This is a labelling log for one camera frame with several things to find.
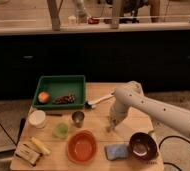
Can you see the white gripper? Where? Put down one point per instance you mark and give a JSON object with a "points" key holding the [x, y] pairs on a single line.
{"points": [[118, 112]]}

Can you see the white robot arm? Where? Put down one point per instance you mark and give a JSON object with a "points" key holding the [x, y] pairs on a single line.
{"points": [[130, 95]]}

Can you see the blue folded towel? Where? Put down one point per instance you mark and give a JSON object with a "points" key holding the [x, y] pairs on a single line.
{"points": [[116, 151]]}

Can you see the small metal cup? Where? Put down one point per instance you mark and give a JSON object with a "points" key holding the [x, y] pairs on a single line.
{"points": [[78, 119]]}

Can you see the dark brown bowl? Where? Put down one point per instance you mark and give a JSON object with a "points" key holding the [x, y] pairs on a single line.
{"points": [[143, 147]]}

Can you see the orange plastic bowl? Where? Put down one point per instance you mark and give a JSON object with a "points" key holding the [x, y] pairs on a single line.
{"points": [[81, 148]]}

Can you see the dark grape bunch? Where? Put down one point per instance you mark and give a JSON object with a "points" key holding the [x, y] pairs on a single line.
{"points": [[67, 99]]}

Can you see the green plastic cup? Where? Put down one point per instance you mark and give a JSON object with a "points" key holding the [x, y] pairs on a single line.
{"points": [[61, 130]]}

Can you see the green plastic tray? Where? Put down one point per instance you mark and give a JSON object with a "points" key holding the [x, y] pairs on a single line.
{"points": [[59, 86]]}

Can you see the orange peach fruit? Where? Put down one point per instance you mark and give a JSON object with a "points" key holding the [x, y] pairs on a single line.
{"points": [[43, 97]]}

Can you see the yellow corn cob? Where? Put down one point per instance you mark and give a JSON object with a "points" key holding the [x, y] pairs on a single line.
{"points": [[41, 146]]}

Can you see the white plastic cup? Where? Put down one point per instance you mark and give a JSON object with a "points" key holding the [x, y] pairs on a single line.
{"points": [[37, 119]]}

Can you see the white handled dish brush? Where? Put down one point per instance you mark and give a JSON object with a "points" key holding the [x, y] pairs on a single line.
{"points": [[93, 103]]}

